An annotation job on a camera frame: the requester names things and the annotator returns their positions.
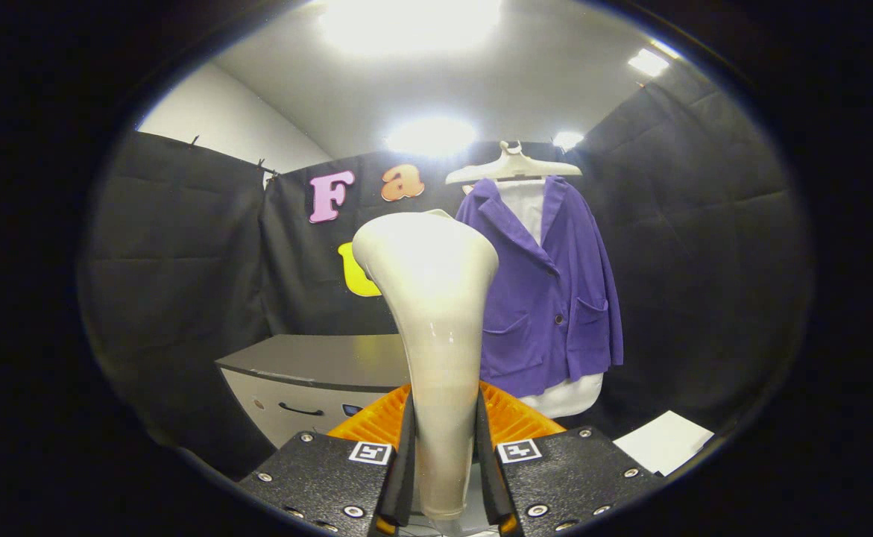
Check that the double ceiling light panel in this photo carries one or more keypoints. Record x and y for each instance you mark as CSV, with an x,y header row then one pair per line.
x,y
648,61

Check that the black backdrop cloth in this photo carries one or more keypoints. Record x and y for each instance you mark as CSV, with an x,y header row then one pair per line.
x,y
175,246

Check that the purple jacket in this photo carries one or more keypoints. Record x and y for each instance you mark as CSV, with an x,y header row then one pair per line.
x,y
533,313

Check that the large ceiling light panel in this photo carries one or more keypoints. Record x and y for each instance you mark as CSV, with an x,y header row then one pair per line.
x,y
406,22

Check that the white mannequin torso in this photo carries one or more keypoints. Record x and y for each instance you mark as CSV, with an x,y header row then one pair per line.
x,y
566,399

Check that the white garment steamer head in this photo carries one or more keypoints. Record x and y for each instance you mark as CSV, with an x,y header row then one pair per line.
x,y
436,298

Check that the white paper sheet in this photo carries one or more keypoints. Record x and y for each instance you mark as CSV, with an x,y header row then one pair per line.
x,y
663,444

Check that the white clothes hanger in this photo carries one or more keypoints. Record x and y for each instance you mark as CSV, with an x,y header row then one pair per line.
x,y
514,168

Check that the long ceiling light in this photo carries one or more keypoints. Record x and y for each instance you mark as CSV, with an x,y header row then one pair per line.
x,y
430,136

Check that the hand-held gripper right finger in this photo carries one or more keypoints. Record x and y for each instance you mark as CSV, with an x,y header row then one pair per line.
x,y
487,477

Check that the small ceiling light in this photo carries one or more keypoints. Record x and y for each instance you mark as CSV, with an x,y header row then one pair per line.
x,y
568,139

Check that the grey cabinet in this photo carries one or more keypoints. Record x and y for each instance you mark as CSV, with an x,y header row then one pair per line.
x,y
309,358

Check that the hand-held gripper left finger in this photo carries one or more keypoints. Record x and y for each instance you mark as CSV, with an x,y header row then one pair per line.
x,y
405,477

